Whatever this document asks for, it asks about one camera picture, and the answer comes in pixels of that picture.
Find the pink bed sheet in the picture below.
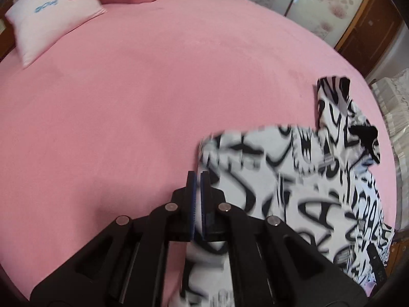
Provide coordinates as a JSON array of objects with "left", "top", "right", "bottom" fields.
[{"left": 1, "top": 0, "right": 396, "bottom": 297}]

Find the grey covered furniture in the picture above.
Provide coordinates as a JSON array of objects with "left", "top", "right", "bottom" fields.
[{"left": 370, "top": 69, "right": 409, "bottom": 231}]

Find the black white graffiti jacket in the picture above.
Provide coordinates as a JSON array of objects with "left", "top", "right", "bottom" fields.
[{"left": 198, "top": 76, "right": 393, "bottom": 286}]

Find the dark wooden door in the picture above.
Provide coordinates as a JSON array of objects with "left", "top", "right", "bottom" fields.
[{"left": 335, "top": 0, "right": 403, "bottom": 77}]

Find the small white printed pillow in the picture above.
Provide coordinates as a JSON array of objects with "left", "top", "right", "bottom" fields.
[{"left": 6, "top": 0, "right": 105, "bottom": 68}]

